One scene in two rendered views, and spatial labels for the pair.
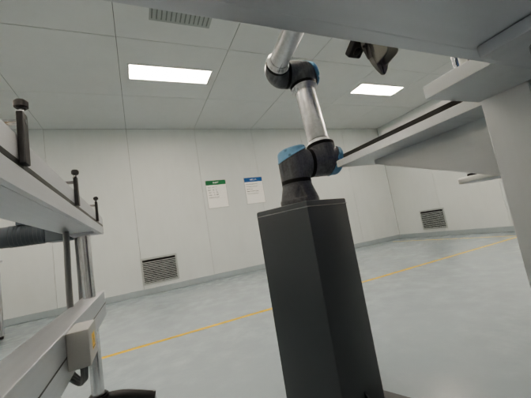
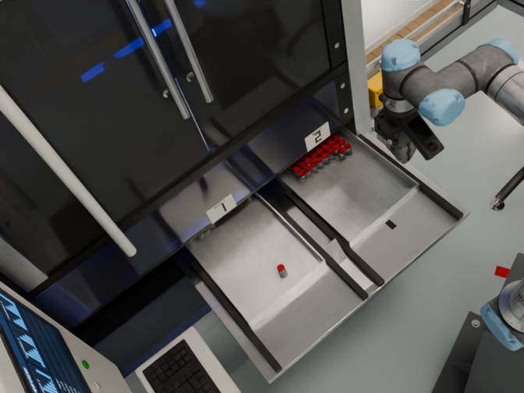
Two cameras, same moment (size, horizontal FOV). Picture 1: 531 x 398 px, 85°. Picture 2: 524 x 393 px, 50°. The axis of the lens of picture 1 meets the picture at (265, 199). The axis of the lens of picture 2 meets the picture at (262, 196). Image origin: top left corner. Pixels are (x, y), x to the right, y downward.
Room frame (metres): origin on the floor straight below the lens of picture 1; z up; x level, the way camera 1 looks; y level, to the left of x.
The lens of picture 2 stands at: (1.57, -0.67, 2.26)
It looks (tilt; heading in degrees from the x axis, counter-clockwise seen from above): 54 degrees down; 185
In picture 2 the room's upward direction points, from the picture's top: 21 degrees counter-clockwise
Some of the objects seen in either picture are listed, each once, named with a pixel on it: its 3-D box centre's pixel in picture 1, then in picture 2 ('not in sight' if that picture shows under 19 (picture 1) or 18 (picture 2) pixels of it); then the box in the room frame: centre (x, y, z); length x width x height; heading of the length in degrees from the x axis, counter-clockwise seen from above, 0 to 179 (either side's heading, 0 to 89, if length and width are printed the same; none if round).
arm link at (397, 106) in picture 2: not in sight; (399, 96); (0.75, -0.39, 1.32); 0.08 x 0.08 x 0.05
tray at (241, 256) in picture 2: not in sight; (251, 251); (0.77, -0.83, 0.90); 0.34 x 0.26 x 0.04; 25
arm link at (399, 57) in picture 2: not in sight; (401, 69); (0.75, -0.38, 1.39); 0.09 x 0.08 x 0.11; 17
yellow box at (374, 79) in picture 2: not in sight; (377, 88); (0.41, -0.34, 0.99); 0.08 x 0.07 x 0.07; 25
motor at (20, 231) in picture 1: (37, 230); not in sight; (1.36, 1.10, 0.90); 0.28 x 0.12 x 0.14; 115
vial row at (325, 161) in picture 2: not in sight; (323, 161); (0.55, -0.55, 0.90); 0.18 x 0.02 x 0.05; 115
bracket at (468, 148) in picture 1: (438, 165); not in sight; (0.66, -0.41, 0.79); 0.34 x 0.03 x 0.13; 25
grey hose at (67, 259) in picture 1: (77, 291); not in sight; (1.28, 0.88, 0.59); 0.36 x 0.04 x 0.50; 25
